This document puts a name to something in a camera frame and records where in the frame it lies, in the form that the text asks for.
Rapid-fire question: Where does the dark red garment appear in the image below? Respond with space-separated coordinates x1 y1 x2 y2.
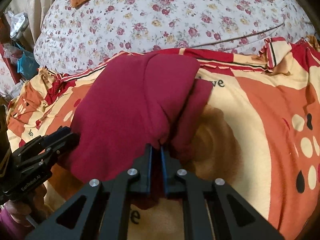
59 54 213 183

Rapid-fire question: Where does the left hand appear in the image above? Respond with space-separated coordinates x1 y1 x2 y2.
4 184 47 227

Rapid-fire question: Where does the orange red cream love blanket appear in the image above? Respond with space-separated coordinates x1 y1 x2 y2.
7 37 319 239

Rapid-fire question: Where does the blue plastic bag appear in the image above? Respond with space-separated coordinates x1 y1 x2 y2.
17 51 39 80

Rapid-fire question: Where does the clear plastic bag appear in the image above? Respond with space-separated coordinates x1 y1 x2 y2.
7 10 29 41

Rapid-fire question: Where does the beige curtain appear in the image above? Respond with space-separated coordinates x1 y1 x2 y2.
7 0 55 48

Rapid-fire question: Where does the white floral quilt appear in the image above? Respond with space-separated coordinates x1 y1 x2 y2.
34 0 315 74

